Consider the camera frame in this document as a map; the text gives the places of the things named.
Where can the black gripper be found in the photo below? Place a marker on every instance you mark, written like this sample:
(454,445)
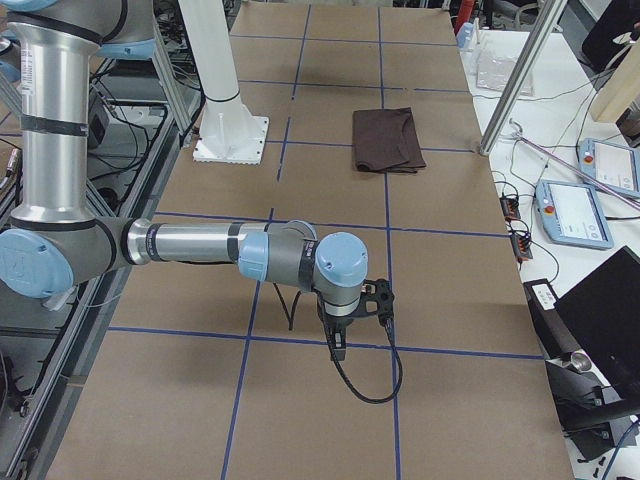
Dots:
(336,323)

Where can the dark brown t-shirt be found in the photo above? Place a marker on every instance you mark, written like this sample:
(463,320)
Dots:
(385,140)

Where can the near teach pendant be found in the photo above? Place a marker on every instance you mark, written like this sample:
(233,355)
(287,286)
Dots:
(571,215)

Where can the teach pendant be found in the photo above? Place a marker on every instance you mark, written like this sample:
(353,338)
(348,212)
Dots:
(612,164)
(571,215)

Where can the black monitor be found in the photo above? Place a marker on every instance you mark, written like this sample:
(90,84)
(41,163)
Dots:
(602,314)

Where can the white reacher grabber tool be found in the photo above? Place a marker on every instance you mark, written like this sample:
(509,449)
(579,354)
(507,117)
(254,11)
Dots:
(518,135)

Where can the clear plastic bag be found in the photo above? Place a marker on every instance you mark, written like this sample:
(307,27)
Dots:
(493,70)

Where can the far teach pendant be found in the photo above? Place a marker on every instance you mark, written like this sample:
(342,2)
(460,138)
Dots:
(612,164)

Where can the red cylinder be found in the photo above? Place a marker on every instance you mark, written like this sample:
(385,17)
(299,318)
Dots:
(465,10)

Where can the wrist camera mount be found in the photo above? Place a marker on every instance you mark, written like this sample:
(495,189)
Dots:
(376,299)

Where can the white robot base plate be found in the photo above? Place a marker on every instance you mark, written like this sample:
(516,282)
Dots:
(228,132)

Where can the aluminium frame post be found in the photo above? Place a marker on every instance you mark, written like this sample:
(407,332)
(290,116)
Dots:
(548,17)

